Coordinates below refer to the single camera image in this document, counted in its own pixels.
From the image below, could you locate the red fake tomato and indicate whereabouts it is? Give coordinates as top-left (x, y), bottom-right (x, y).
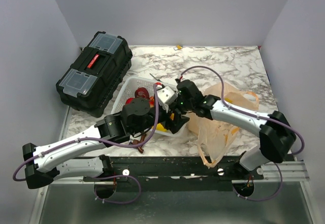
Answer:
top-left (125, 98), bottom-right (135, 105)

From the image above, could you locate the brown faucet tap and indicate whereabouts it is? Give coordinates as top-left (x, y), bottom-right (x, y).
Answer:
top-left (129, 134), bottom-right (148, 154)

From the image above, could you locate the yellow fake bell pepper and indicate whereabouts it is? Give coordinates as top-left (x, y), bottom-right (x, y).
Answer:
top-left (156, 123), bottom-right (168, 133)

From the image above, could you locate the orange translucent plastic bag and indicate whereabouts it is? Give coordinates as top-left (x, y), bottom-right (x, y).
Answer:
top-left (187, 83), bottom-right (259, 168)

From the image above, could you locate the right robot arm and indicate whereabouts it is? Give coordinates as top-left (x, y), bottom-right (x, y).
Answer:
top-left (176, 79), bottom-right (297, 179)

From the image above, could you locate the aluminium rail extrusion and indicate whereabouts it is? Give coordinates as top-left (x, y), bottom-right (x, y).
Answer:
top-left (40, 161), bottom-right (310, 185)

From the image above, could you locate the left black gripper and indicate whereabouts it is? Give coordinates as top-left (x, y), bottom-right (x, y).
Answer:
top-left (131, 102), bottom-right (189, 136)

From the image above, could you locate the red fake cherry bunch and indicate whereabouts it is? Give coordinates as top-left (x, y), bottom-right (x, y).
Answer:
top-left (149, 96), bottom-right (155, 108)

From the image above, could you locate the small yellow tag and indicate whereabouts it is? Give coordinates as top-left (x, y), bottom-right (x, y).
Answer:
top-left (174, 45), bottom-right (183, 50)

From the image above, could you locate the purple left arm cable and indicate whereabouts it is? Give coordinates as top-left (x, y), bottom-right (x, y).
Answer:
top-left (12, 82), bottom-right (161, 205)

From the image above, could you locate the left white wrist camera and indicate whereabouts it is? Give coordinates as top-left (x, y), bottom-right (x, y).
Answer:
top-left (156, 85), bottom-right (177, 112)

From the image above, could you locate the white plastic basket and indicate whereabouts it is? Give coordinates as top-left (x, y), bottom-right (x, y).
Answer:
top-left (111, 76), bottom-right (185, 138)

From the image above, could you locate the black plastic toolbox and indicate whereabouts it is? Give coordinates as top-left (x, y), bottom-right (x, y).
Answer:
top-left (56, 31), bottom-right (133, 118)

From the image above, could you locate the black mounting rail base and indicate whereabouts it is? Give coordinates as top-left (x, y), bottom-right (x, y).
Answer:
top-left (83, 156), bottom-right (263, 197)

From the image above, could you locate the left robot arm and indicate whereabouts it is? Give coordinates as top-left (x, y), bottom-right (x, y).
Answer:
top-left (22, 98), bottom-right (189, 189)

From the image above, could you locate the red fake apple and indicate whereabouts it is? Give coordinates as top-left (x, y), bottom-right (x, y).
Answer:
top-left (134, 87), bottom-right (150, 99)

